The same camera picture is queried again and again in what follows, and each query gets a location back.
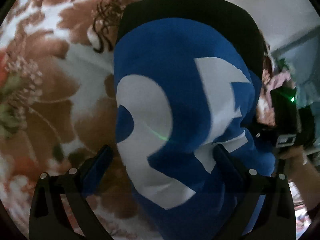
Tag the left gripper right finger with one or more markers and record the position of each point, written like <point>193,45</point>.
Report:
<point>264,208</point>

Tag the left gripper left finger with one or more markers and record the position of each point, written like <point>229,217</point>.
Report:
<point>48,218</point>

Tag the blue and black sweatshirt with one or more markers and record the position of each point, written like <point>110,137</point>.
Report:
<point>188,75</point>

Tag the person right hand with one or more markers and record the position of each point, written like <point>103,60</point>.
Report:
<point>303,174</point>

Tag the floral brown bed blanket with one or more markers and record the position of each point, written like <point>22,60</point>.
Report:
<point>59,108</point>

